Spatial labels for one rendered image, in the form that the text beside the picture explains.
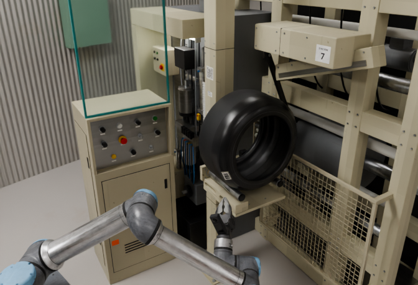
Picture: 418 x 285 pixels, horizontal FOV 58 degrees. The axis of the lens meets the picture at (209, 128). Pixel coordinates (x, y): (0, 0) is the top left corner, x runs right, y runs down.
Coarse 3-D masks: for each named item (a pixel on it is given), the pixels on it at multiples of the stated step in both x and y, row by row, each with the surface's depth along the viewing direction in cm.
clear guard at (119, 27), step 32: (96, 0) 204; (128, 0) 212; (160, 0) 222; (96, 32) 209; (128, 32) 219; (160, 32) 229; (96, 64) 215; (128, 64) 225; (160, 64) 236; (96, 96) 221; (128, 96) 232; (160, 96) 243
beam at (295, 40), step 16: (256, 32) 219; (272, 32) 207; (288, 32) 196; (304, 32) 187; (320, 32) 185; (336, 32) 185; (352, 32) 184; (256, 48) 222; (272, 48) 210; (288, 48) 199; (304, 48) 189; (336, 48) 173; (352, 48) 178; (320, 64) 182; (336, 64) 176
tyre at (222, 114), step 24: (240, 96) 204; (264, 96) 202; (216, 120) 200; (240, 120) 192; (264, 120) 236; (288, 120) 208; (216, 144) 195; (264, 144) 241; (288, 144) 218; (216, 168) 201; (240, 168) 236; (264, 168) 232
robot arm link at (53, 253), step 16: (144, 192) 167; (128, 208) 161; (96, 224) 167; (112, 224) 165; (48, 240) 178; (64, 240) 171; (80, 240) 168; (96, 240) 168; (32, 256) 172; (48, 256) 171; (64, 256) 171; (48, 272) 173
